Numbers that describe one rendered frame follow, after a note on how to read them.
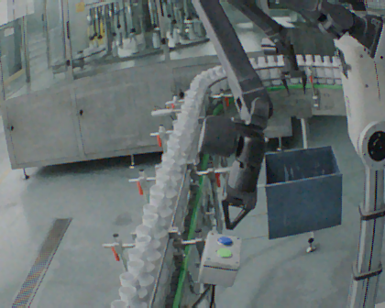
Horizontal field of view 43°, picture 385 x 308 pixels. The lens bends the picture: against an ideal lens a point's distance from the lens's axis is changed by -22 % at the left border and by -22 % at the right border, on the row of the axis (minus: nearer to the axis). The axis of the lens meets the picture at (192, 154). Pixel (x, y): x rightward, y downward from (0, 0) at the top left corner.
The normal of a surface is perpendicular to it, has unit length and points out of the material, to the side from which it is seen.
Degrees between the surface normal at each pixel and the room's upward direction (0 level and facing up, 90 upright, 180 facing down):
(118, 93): 90
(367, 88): 90
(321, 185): 90
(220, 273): 90
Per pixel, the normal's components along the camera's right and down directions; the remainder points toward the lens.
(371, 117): -0.05, 0.51
